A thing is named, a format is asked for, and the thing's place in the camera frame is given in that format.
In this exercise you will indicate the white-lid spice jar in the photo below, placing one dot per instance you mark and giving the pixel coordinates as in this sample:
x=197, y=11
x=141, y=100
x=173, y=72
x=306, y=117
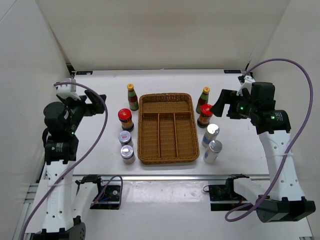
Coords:
x=125, y=138
x=127, y=154

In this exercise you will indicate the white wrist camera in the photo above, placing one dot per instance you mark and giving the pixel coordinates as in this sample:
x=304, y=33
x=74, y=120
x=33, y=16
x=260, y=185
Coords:
x=68, y=90
x=246, y=83

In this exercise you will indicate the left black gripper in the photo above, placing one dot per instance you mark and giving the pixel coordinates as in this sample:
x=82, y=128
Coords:
x=88, y=107

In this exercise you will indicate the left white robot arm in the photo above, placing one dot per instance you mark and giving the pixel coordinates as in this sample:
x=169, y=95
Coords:
x=62, y=118

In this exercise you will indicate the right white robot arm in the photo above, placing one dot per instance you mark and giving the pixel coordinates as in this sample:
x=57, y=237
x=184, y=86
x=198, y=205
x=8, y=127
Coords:
x=284, y=200

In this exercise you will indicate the wicker divided basket tray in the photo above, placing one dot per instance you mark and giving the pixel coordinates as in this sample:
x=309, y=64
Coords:
x=167, y=132

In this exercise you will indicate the silver-top white shaker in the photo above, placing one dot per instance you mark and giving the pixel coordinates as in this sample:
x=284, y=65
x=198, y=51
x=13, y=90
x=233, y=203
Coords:
x=211, y=133
x=213, y=150

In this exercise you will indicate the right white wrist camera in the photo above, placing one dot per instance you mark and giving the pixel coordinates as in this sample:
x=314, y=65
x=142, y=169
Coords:
x=246, y=83

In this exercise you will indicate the yellow-cap sauce bottle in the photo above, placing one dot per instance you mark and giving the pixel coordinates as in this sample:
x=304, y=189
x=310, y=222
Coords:
x=132, y=98
x=203, y=99

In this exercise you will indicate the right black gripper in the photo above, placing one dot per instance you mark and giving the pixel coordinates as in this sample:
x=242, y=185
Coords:
x=225, y=97

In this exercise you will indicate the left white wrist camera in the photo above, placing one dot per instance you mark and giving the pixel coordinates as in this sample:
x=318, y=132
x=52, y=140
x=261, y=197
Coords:
x=68, y=90

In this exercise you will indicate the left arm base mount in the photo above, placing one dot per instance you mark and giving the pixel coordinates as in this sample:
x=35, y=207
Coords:
x=109, y=195

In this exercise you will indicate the red-lid chili jar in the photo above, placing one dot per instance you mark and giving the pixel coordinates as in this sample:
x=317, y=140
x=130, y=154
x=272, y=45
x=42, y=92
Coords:
x=205, y=115
x=125, y=117

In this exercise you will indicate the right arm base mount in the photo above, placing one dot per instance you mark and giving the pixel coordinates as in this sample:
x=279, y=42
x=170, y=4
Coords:
x=222, y=197

